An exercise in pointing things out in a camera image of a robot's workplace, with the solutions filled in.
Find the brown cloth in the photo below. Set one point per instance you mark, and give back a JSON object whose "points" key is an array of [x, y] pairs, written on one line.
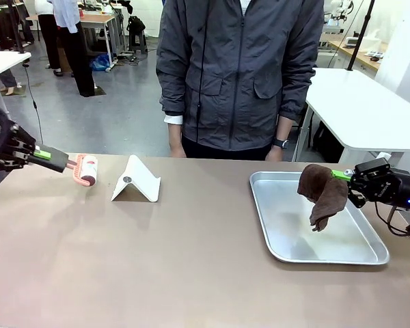
{"points": [[328, 198]]}

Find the bystander white top dark trousers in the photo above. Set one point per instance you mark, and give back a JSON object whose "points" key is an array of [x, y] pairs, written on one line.
{"points": [[51, 41]]}

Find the person in grey jacket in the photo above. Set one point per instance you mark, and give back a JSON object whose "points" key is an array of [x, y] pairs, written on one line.
{"points": [[242, 85]]}

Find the dark floor mat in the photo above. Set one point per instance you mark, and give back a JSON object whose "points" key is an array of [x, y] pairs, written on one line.
{"points": [[100, 91]]}

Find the person's left forearm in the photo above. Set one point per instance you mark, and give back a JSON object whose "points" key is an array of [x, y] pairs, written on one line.
{"points": [[284, 128]]}

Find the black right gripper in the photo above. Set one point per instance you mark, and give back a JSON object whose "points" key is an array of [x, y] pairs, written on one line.
{"points": [[399, 191]]}

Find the wooden top work table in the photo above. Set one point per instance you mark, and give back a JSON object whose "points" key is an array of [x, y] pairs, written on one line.
{"points": [[99, 18]]}

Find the black tripod pole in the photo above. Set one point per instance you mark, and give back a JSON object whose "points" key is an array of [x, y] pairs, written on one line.
{"points": [[362, 34]]}

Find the white lab machine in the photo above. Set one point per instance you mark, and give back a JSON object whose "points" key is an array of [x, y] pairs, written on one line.
{"points": [[338, 10]]}

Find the black stand pole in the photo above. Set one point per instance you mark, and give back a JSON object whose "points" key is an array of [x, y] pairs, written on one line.
{"points": [[17, 30]]}

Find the small white table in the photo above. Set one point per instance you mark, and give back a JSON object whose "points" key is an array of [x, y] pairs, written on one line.
{"points": [[3, 61]]}

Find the bystander white shirt black trousers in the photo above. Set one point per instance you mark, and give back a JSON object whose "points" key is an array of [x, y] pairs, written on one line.
{"points": [[82, 61]]}

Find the wooden counter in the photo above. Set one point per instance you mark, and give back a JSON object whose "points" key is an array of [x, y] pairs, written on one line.
{"points": [[362, 56]]}

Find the blue plastic bag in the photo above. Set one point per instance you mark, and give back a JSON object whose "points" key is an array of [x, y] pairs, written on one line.
{"points": [[100, 62]]}

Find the person's left hand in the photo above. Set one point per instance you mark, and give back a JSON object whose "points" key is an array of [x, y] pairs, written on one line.
{"points": [[274, 155]]}

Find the black stool with bag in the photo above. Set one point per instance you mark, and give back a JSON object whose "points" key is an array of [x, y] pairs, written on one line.
{"points": [[136, 25]]}

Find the black wristwatch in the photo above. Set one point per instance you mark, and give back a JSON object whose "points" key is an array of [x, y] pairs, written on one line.
{"points": [[281, 143]]}

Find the white folded roller stand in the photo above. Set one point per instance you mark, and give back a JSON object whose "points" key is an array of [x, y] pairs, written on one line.
{"points": [[140, 177]]}

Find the white tissue box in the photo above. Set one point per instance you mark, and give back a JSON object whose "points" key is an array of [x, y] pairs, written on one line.
{"points": [[375, 42]]}

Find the person's right hand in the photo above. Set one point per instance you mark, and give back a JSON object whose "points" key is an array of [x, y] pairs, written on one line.
{"points": [[177, 147]]}

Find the silver metal tray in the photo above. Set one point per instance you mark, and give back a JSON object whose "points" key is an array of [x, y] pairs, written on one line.
{"points": [[294, 246]]}

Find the small white device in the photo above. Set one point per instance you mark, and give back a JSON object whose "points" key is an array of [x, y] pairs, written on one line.
{"points": [[352, 41]]}

